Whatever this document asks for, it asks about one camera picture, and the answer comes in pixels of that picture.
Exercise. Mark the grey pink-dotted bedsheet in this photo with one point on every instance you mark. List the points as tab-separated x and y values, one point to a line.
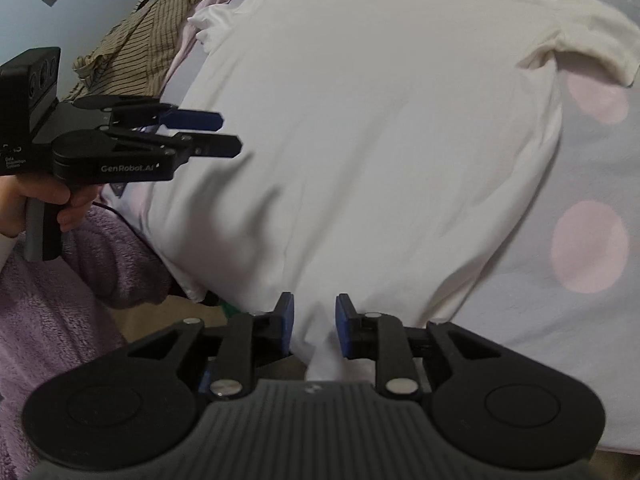
590	170

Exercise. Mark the purple fleece clothing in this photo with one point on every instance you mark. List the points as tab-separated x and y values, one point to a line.
60	310

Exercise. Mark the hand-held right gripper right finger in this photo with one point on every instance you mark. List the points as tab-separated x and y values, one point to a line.
341	325

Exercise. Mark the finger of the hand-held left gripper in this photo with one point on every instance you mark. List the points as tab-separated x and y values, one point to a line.
200	119
220	146

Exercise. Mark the person's left hand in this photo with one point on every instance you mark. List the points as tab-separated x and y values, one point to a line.
12	205

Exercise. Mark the white T-shirt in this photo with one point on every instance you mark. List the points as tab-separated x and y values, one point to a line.
375	135

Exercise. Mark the brown striped shirt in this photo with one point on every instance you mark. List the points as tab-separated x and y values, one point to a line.
145	35

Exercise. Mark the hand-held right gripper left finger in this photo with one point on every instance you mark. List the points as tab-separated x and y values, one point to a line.
286	320

